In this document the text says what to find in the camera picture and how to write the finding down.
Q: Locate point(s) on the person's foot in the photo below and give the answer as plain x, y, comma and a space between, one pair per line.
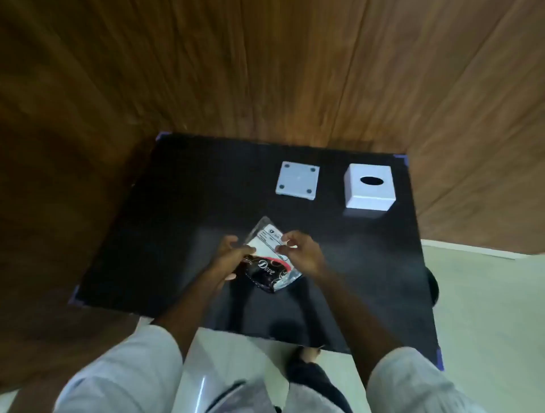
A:
307, 355

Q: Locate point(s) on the person's left forearm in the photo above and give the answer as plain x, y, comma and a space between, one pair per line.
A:
187, 304

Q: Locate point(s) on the clear bag with dark packet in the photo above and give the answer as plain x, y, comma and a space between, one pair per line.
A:
270, 259

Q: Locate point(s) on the person's left hand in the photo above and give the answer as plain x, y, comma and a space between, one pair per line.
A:
221, 263

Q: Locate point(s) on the purple tape corner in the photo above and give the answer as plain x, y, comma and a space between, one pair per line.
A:
73, 298
440, 359
403, 161
162, 136

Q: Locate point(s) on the white tissue box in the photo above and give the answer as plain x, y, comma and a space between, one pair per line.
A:
369, 193

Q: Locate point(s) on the white shirt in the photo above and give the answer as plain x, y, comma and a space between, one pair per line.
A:
127, 374

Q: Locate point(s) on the person's right fingers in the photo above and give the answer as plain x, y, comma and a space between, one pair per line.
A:
289, 246

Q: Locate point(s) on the dark trousers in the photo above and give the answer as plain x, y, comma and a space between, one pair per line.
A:
317, 389

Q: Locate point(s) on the person's left fingers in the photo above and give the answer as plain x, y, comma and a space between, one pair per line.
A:
235, 254

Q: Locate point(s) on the person's right hand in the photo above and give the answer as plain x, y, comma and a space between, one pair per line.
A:
304, 255

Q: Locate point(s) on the black round object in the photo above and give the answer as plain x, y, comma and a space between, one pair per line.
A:
431, 287

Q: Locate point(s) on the white square lid with dots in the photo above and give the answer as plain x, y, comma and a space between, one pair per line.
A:
297, 180

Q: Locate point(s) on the person's right forearm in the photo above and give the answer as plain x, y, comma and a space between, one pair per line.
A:
353, 317

